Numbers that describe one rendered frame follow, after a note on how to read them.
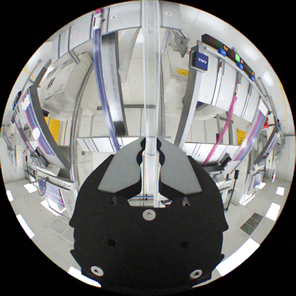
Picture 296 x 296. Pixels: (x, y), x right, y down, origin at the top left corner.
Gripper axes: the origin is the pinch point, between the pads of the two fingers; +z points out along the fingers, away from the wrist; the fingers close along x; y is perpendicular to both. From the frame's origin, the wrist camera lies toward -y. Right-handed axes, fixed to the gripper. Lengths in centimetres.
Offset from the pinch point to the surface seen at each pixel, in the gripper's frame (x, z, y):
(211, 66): 18.9, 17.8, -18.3
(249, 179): 149, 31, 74
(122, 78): -8.4, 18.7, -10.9
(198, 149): 22.0, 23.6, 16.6
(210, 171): 34, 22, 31
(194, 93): 12.9, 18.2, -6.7
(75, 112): -62, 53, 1
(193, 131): 103, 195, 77
